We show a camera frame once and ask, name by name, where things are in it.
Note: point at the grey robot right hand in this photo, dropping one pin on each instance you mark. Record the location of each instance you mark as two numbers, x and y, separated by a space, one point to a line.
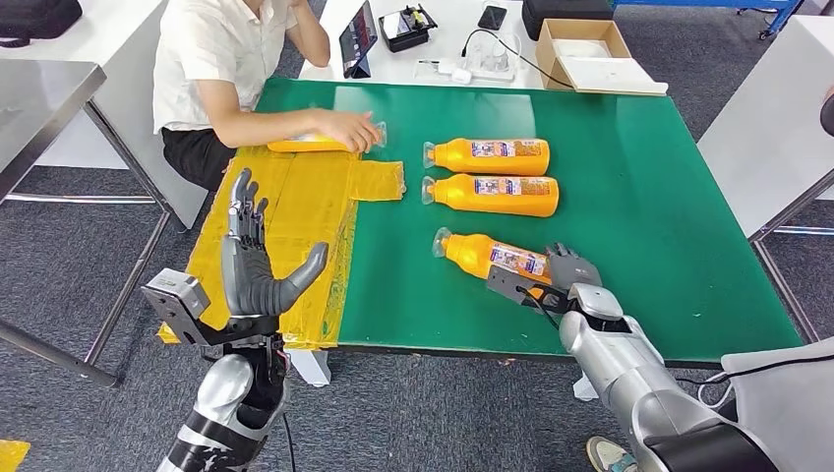
576 270

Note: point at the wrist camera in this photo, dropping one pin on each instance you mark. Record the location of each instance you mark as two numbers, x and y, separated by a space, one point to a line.
176 303
515 286

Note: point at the person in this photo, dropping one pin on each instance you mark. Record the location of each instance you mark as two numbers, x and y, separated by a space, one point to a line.
788 417
202 58

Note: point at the brown cardboard box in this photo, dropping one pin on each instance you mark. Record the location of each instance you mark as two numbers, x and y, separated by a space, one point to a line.
544 62

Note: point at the black smartphone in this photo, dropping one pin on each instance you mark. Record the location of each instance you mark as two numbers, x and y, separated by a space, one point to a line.
492 17

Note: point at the black tablet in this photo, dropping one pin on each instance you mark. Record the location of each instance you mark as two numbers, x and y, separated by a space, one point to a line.
358 36

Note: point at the grey steel table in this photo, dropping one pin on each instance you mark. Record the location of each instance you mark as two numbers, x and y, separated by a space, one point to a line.
39 98

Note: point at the black charger tray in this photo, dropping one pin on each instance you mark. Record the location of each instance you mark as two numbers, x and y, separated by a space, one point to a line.
397 29

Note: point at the blue steel frame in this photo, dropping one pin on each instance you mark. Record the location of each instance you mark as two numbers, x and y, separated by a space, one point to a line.
782 19

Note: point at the yellow taped cardboard sheet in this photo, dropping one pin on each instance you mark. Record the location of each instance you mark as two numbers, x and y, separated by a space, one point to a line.
306 215

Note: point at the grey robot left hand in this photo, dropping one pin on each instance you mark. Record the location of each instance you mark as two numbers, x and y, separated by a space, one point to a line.
251 280

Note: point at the white power adapter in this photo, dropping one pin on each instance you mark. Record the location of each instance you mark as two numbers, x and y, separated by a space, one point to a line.
460 75

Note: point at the orange detergent bottle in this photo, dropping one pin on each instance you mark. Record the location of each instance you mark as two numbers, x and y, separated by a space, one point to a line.
306 144
488 199
476 257
488 161

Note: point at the black bag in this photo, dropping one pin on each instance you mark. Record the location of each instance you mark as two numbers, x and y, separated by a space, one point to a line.
32 18

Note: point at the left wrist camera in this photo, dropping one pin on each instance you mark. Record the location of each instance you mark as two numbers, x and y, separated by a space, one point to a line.
176 303

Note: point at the person's right hand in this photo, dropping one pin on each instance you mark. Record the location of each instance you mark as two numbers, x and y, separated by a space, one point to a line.
352 130

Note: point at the person's right forearm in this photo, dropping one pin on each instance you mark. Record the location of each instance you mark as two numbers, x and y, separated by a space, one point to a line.
274 127

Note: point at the person's left forearm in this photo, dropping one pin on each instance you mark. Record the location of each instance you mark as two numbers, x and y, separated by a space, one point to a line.
316 39

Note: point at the white foam sheet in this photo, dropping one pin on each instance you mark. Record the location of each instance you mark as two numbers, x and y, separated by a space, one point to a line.
612 75

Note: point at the black case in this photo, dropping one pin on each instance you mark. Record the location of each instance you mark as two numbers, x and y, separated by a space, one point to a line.
567 16

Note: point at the black round object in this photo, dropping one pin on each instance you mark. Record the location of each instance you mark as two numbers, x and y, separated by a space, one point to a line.
827 117

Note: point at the white table leg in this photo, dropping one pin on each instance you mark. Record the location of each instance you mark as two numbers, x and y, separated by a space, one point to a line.
583 389
313 368

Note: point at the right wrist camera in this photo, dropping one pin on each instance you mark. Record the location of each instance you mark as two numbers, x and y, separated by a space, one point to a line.
515 286

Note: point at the person's foot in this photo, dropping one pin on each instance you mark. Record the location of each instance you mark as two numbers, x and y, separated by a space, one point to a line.
609 456

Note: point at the white desk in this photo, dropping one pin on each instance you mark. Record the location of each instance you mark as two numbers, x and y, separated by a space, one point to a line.
397 68
769 124
98 29

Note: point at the green table mat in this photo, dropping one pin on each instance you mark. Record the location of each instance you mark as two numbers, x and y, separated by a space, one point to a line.
651 228

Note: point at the clear white power strip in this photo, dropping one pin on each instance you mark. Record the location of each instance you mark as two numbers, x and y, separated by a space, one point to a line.
493 62

